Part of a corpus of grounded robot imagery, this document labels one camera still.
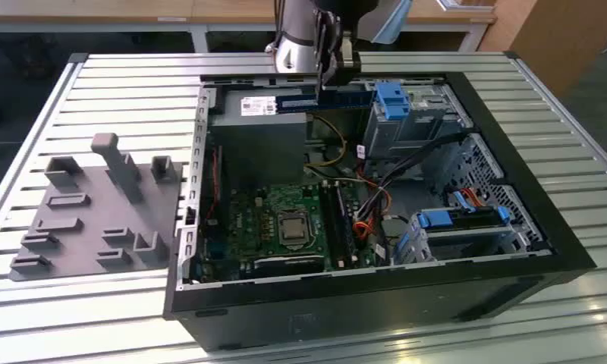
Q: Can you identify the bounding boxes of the black cable bundle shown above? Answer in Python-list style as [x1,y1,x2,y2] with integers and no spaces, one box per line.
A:
[356,131,476,224]

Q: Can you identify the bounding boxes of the grey metal drive cage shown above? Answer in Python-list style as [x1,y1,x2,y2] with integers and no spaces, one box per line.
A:
[361,82,475,162]

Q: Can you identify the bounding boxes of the CPU socket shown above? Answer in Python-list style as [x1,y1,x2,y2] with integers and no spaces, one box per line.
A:
[275,208,316,252]

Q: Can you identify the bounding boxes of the silver disk bay cage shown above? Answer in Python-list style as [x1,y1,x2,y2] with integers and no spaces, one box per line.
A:
[391,206,551,266]

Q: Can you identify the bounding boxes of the black PC case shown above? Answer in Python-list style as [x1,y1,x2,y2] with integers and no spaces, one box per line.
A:
[161,71,596,352]

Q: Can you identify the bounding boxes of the orange flat data cable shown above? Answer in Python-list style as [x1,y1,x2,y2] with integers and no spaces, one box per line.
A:
[453,187,492,210]

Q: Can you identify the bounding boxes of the wooden desk white frame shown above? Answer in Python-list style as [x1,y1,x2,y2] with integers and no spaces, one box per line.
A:
[0,0,498,53]

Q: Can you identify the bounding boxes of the blue flat data cable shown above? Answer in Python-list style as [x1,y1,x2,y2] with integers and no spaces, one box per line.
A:
[451,191,475,214]

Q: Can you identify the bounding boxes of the blue plastic latch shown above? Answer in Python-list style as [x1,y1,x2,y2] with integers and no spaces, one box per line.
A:
[391,231,412,266]

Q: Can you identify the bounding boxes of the silver CPU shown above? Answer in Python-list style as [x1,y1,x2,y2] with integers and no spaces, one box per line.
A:
[281,218,308,243]

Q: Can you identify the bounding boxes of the green motherboard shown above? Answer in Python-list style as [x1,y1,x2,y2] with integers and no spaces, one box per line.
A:
[196,181,385,284]

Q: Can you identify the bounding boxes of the blue disk carrier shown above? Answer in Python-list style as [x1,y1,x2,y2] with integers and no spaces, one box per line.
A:
[412,206,511,231]
[375,82,412,121]

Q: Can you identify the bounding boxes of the wooden cabinet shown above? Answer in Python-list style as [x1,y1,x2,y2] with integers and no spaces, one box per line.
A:
[477,0,607,99]

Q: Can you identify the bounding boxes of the blue RAM stick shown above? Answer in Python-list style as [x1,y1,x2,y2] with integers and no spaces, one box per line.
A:
[275,89,375,111]

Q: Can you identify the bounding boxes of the grey power supply unit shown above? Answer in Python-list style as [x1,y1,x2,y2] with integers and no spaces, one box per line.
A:
[206,86,309,183]

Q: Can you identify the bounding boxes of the yellow wire bundle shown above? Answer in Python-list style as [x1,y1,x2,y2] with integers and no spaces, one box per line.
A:
[304,115,349,168]

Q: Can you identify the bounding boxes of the thin red wire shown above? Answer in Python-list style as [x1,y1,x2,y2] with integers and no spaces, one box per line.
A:
[205,147,220,225]

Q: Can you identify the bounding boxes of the grey round speaker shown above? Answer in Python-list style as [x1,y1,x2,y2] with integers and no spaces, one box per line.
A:
[381,215,412,239]

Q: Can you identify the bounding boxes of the grey parts rack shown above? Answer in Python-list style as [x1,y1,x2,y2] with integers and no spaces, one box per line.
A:
[9,132,186,282]

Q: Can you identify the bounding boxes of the orange wire bundle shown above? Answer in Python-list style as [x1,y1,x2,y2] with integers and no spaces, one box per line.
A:
[352,185,391,240]

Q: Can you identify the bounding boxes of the black RAM slot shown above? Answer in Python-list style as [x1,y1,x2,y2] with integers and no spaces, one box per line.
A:
[319,180,348,268]

